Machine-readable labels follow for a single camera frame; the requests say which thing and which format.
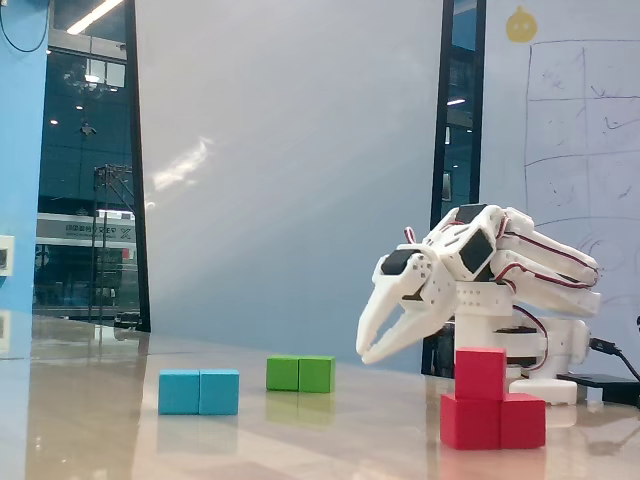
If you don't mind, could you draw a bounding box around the ceiling light strip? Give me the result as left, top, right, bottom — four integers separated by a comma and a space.
66, 0, 125, 36

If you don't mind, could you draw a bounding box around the forearm servo cable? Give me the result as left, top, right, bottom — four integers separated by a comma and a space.
499, 219, 601, 281

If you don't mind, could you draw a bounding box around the black plug cable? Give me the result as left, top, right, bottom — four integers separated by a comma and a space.
588, 337, 640, 384

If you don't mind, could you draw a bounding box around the small red cube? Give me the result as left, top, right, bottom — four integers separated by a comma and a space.
454, 348, 507, 401

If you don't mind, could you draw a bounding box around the thin black hanging cable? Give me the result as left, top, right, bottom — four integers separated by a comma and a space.
0, 0, 52, 53

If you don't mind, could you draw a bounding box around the yellow round sticker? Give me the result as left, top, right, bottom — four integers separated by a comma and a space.
504, 4, 541, 43

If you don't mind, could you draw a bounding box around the base servo cable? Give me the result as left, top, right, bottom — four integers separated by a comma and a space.
512, 303, 552, 374

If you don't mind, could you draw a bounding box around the wide black door frame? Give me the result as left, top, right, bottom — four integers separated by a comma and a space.
420, 0, 487, 376

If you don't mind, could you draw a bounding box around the dark metal scaffold tower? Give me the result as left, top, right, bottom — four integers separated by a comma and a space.
88, 163, 137, 326

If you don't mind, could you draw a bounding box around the white wall switch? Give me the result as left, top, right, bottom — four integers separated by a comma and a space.
0, 234, 16, 277

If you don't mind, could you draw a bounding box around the slim black window post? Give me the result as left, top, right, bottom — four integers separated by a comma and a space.
123, 0, 152, 334

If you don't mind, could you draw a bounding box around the whiteboard with marker drawings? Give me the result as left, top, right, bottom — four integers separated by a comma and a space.
480, 0, 640, 381

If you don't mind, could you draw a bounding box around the flat black box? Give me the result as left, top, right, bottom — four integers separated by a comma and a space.
556, 372, 640, 407

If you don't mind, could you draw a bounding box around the long blue block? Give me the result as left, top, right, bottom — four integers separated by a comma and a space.
158, 368, 241, 416

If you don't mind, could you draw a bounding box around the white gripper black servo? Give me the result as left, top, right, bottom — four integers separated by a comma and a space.
355, 247, 457, 365

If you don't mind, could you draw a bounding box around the long green block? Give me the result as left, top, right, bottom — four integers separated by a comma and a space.
265, 355, 337, 394

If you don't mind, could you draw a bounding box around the upper arm servo cable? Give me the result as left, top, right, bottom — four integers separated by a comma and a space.
492, 262, 600, 292

